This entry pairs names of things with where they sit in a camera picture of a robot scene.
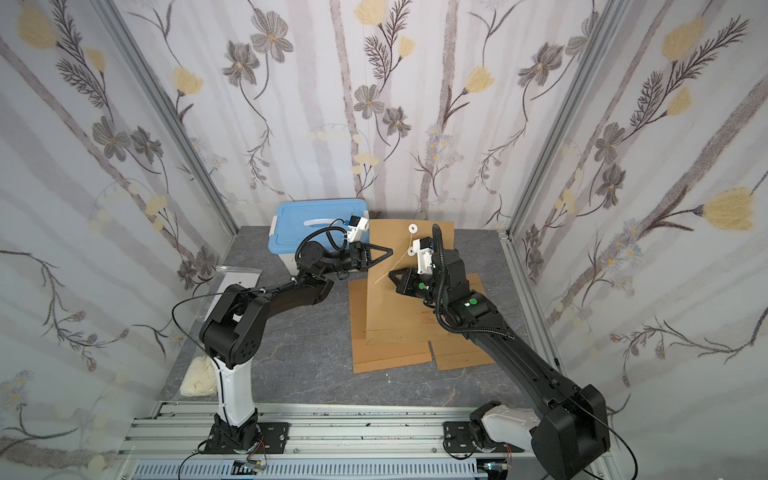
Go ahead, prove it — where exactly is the kraft file bag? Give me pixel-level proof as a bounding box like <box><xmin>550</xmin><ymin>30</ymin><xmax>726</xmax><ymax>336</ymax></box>
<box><xmin>364</xmin><ymin>218</ymin><xmax>456</xmax><ymax>346</ymax></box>
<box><xmin>348</xmin><ymin>280</ymin><xmax>432</xmax><ymax>374</ymax></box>
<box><xmin>429</xmin><ymin>272</ymin><xmax>496</xmax><ymax>372</ymax></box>

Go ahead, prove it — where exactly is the white string of bag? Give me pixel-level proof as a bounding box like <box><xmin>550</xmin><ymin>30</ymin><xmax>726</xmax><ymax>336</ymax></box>
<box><xmin>374</xmin><ymin>223</ymin><xmax>421</xmax><ymax>286</ymax></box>

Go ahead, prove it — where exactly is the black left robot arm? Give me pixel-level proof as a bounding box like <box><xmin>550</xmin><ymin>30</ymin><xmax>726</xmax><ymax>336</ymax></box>
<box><xmin>196</xmin><ymin>224</ymin><xmax>393</xmax><ymax>454</ymax></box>

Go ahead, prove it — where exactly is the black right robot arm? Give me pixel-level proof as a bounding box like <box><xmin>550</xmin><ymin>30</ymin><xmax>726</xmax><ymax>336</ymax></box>
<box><xmin>388</xmin><ymin>225</ymin><xmax>619</xmax><ymax>479</ymax></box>

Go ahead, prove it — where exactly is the clear plastic zip bag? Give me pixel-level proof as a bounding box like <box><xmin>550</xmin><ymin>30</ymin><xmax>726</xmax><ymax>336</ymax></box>
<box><xmin>206</xmin><ymin>266</ymin><xmax>263</xmax><ymax>316</ymax></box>

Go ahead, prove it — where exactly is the bag of white material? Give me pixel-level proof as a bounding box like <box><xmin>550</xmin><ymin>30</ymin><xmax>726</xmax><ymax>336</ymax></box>
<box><xmin>179</xmin><ymin>356</ymin><xmax>218</xmax><ymax>398</ymax></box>

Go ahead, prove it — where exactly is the blue lid storage box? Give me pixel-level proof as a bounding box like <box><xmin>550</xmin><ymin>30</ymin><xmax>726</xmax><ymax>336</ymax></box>
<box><xmin>268</xmin><ymin>199</ymin><xmax>369</xmax><ymax>275</ymax></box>

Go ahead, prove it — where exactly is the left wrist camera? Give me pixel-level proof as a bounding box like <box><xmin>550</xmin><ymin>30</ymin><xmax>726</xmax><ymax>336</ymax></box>
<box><xmin>346</xmin><ymin>215</ymin><xmax>370</xmax><ymax>243</ymax></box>

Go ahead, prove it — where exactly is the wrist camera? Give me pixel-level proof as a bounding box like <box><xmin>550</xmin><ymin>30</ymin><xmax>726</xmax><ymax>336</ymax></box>
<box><xmin>346</xmin><ymin>215</ymin><xmax>370</xmax><ymax>243</ymax></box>
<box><xmin>410</xmin><ymin>237</ymin><xmax>434</xmax><ymax>275</ymax></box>

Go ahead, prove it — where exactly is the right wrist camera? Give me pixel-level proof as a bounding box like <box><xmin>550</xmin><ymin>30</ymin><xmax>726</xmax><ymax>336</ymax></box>
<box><xmin>410</xmin><ymin>237</ymin><xmax>434</xmax><ymax>275</ymax></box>

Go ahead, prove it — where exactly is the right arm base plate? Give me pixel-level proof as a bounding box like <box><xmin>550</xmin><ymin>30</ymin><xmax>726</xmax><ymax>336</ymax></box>
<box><xmin>442</xmin><ymin>421</ymin><xmax>523</xmax><ymax>456</ymax></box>

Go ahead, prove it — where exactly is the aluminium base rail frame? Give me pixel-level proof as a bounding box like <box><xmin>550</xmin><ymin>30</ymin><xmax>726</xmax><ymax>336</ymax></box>
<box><xmin>107</xmin><ymin>402</ymin><xmax>548</xmax><ymax>479</ymax></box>

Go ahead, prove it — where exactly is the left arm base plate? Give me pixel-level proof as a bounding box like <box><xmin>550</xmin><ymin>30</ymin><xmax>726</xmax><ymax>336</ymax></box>
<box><xmin>201</xmin><ymin>422</ymin><xmax>290</xmax><ymax>454</ymax></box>

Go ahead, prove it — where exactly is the white slotted cable duct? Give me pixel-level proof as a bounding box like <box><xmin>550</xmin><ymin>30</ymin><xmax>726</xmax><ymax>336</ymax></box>
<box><xmin>126</xmin><ymin>458</ymin><xmax>488</xmax><ymax>479</ymax></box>

